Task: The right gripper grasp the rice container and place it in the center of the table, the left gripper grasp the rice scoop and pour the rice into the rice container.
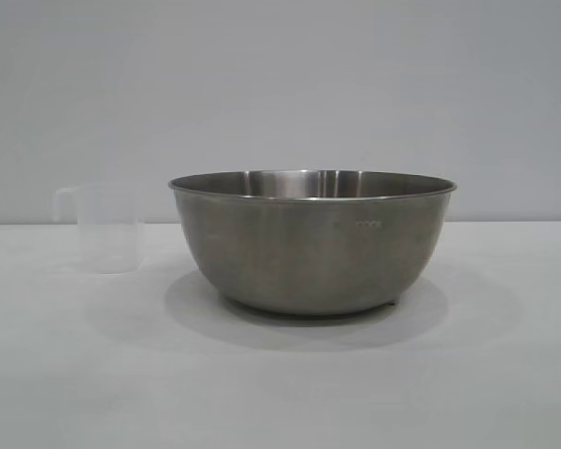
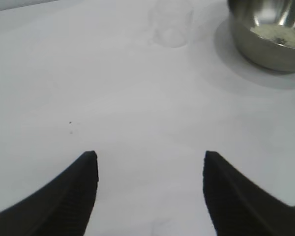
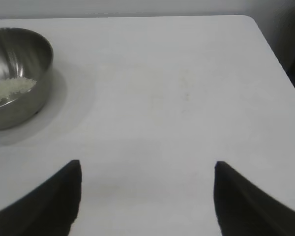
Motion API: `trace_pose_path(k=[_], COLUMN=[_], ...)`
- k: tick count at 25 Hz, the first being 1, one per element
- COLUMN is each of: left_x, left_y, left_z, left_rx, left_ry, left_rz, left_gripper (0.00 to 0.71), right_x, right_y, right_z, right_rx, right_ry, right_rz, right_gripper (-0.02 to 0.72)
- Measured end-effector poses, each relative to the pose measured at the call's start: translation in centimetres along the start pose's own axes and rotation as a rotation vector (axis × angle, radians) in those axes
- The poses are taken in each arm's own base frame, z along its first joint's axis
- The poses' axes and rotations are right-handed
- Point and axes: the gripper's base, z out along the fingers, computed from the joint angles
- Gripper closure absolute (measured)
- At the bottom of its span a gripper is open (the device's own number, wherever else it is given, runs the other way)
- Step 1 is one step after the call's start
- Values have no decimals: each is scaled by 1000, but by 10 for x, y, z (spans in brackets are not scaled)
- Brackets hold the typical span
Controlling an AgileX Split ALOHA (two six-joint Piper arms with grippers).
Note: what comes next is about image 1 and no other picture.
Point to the stainless steel mixing bowl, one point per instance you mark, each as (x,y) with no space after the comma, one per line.
(308,248)

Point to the translucent plastic measuring cup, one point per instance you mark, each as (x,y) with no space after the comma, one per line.
(107,229)

